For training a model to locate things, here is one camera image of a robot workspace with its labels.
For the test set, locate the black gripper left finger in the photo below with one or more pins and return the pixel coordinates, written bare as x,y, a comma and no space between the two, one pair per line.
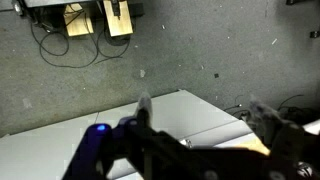
144,110

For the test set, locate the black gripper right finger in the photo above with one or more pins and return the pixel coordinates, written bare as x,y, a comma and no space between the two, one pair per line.
266,116

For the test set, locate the white paper scrap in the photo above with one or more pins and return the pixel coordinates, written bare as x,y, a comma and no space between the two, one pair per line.
142,73

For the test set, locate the long wooden plank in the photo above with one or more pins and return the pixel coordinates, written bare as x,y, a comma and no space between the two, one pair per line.
118,25

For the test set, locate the small black block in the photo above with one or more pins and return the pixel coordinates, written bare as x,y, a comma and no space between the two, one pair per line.
315,34

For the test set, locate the black equipment base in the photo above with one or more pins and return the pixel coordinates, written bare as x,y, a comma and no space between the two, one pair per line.
136,10

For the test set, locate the short wooden plank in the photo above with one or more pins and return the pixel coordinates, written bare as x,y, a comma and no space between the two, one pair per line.
78,23

